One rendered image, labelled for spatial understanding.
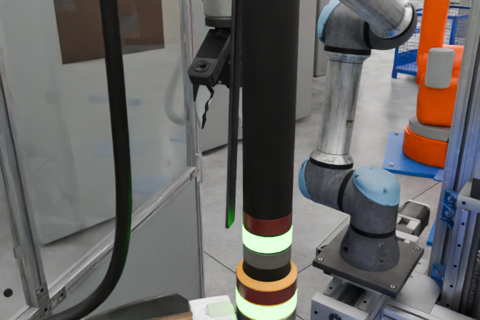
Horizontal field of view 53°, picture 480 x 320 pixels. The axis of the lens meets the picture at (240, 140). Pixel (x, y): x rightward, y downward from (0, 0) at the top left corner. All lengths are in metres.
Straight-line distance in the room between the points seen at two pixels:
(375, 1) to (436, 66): 3.25
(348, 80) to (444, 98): 3.14
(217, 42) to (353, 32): 0.45
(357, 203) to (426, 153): 3.24
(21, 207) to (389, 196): 0.84
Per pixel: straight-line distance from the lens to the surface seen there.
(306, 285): 2.90
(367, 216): 1.23
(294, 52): 0.28
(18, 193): 1.15
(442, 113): 4.37
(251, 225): 0.32
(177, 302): 0.55
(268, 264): 0.33
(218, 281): 2.92
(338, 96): 1.22
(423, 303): 1.38
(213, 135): 4.51
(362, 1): 0.95
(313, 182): 1.28
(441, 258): 1.44
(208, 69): 0.79
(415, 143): 4.48
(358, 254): 1.28
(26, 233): 1.20
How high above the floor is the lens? 1.79
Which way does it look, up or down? 21 degrees down
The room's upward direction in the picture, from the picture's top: 1 degrees counter-clockwise
